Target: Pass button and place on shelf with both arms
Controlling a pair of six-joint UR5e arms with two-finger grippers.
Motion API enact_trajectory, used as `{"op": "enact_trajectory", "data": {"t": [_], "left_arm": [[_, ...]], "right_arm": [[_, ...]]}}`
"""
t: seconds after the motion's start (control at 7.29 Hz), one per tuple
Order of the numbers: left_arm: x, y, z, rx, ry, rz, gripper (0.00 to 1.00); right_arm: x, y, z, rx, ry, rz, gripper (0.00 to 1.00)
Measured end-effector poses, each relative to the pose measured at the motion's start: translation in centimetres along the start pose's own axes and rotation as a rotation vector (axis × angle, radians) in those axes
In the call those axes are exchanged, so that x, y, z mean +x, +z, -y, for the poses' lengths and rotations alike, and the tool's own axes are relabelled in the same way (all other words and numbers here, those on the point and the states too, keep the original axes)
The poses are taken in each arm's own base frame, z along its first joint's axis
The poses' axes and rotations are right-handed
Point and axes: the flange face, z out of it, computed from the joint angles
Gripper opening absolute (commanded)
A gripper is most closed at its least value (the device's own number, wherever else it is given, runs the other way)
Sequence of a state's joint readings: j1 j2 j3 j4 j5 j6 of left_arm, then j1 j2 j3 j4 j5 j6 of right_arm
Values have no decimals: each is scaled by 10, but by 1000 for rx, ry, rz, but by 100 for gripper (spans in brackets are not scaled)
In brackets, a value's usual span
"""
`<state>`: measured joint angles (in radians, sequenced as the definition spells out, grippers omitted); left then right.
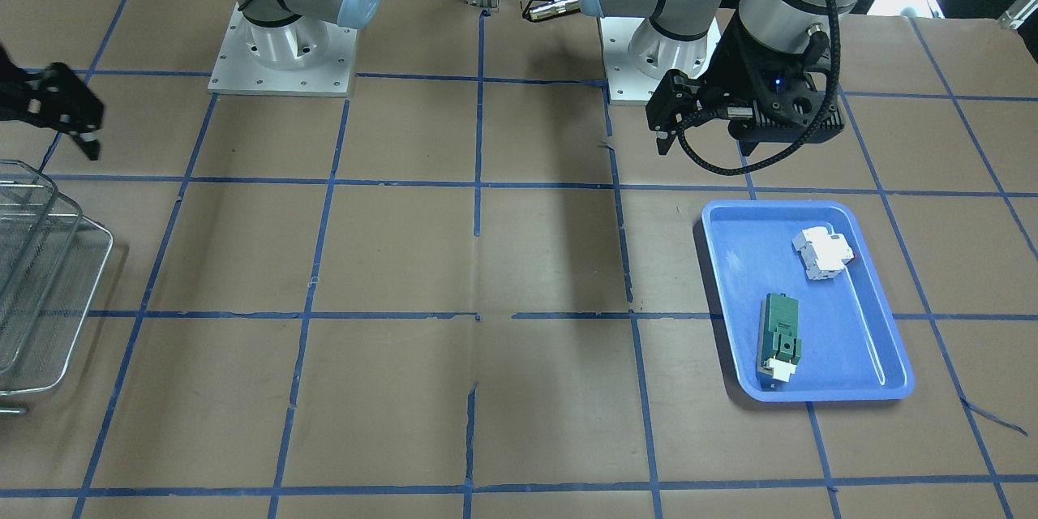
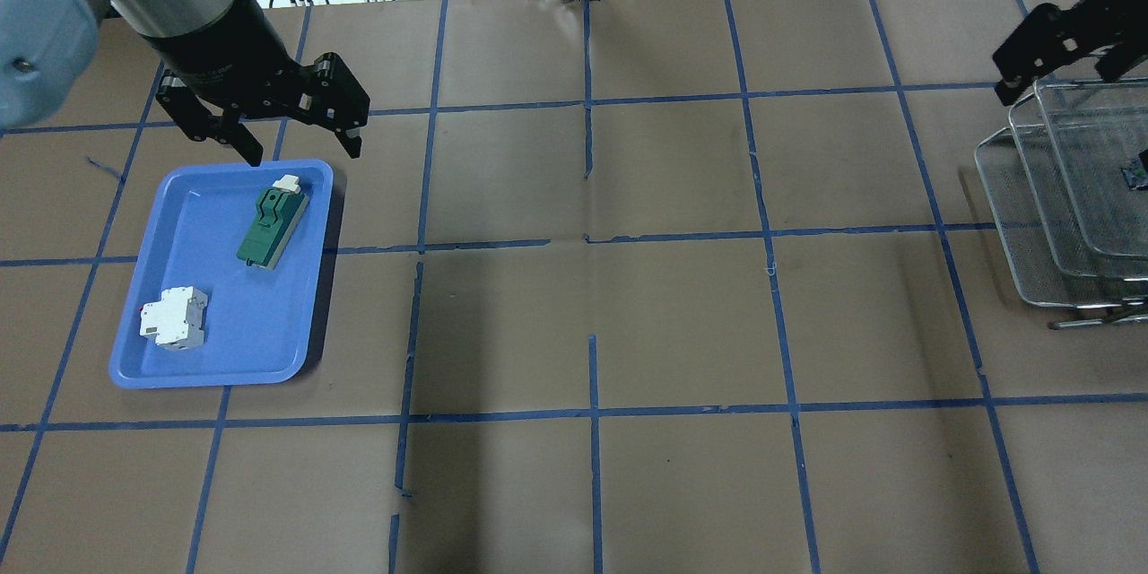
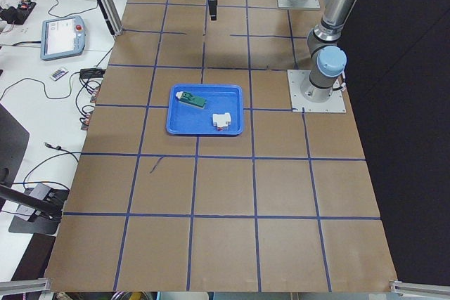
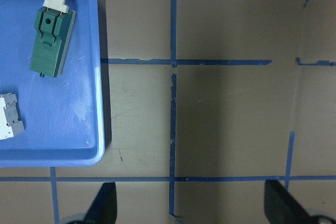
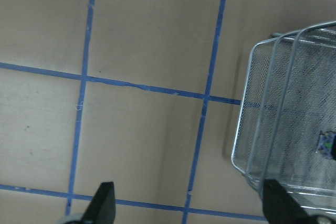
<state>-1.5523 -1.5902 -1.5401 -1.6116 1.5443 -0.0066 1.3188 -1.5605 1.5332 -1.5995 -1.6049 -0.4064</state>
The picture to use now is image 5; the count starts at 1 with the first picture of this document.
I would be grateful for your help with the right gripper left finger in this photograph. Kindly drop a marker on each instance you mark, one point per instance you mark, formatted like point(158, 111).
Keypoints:
point(102, 208)

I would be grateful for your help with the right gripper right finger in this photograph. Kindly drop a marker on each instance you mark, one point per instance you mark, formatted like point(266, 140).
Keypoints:
point(279, 207)

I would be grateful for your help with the red emergency push button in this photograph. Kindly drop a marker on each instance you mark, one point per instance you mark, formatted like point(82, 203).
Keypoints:
point(326, 144)

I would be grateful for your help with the top wire mesh tray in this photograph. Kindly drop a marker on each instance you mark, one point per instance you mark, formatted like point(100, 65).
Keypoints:
point(308, 107)

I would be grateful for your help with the wire mesh tray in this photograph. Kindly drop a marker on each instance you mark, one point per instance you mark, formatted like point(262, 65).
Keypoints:
point(268, 127)
point(249, 151)
point(308, 107)

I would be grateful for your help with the middle wire mesh tray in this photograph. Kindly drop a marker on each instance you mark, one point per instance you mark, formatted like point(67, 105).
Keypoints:
point(268, 127)

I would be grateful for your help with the bottom wire mesh tray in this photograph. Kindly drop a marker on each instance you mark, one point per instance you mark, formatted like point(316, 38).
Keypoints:
point(249, 151)

